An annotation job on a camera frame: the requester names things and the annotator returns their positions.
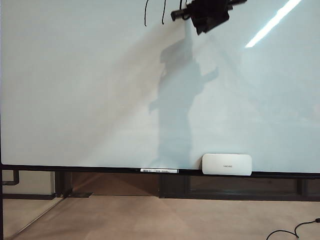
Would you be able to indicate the glossy white whiteboard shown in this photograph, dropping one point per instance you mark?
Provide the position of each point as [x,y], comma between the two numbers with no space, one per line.
[75,100]

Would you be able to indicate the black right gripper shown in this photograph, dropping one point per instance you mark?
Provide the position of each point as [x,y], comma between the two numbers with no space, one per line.
[210,6]

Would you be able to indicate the dark flat floor plate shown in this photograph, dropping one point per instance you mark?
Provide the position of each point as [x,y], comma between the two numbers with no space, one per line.
[82,194]

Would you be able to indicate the black wall baseboard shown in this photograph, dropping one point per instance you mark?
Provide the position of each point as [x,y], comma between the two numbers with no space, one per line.
[25,196]

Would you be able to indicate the white marker pen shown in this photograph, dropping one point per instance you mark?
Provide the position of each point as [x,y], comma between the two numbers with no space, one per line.
[160,171]

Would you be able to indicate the black frame upright post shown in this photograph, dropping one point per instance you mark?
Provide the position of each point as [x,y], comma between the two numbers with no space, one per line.
[1,212]

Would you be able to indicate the black bent pipe bracket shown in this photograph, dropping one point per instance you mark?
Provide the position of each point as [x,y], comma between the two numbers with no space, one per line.
[16,178]

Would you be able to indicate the white rounded board eraser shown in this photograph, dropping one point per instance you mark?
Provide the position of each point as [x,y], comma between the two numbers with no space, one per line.
[226,164]

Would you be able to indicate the black whiteboard pen tray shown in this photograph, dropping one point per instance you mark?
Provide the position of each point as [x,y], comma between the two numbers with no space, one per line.
[100,169]

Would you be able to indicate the metal floor rail strip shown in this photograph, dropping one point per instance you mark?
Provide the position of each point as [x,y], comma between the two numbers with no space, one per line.
[37,217]

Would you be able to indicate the black vertical column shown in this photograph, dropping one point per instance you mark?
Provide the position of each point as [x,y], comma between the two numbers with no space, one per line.
[61,184]

